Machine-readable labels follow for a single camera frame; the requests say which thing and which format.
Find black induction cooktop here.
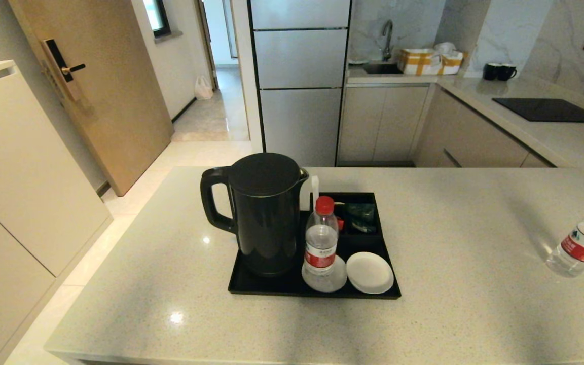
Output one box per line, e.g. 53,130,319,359
492,97,584,124

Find small yellow taped cardboard box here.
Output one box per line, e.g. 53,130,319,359
439,50,467,76

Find chrome kitchen faucet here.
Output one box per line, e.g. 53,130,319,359
382,19,395,61

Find white tall cabinet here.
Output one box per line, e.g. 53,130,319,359
0,60,113,365

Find white plastic bag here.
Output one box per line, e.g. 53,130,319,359
194,75,214,100

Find round white coaster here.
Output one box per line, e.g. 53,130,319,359
302,255,348,293
346,251,394,295

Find black gold door lock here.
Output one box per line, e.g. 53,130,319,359
40,39,86,102

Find light wooden door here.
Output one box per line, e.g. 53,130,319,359
8,0,175,197

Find red cap water bottle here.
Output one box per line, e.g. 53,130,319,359
303,196,340,277
547,195,584,278

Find dark framed window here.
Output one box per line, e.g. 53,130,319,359
142,0,171,39

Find silver refrigerator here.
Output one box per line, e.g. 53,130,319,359
249,0,352,167

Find dark kitchen sink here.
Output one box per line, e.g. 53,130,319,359
363,61,403,75

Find large yellow taped cardboard box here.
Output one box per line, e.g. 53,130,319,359
398,48,442,76

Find black electric kettle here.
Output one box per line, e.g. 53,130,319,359
200,153,310,278

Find black serving tray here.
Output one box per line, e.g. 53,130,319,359
228,192,402,300

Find beige kitchen base cabinets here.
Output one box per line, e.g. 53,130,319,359
337,84,559,169

